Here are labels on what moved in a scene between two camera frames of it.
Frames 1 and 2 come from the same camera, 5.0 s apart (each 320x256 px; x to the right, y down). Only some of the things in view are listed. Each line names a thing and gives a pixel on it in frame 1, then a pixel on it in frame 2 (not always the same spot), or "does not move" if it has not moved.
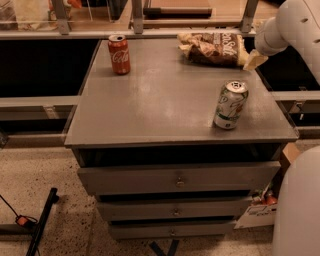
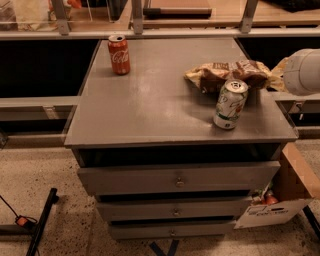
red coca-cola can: [120, 53] does not move
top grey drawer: [167, 177] does not move
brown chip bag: [223, 49] -> [210, 78]
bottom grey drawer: [167, 229] does not move
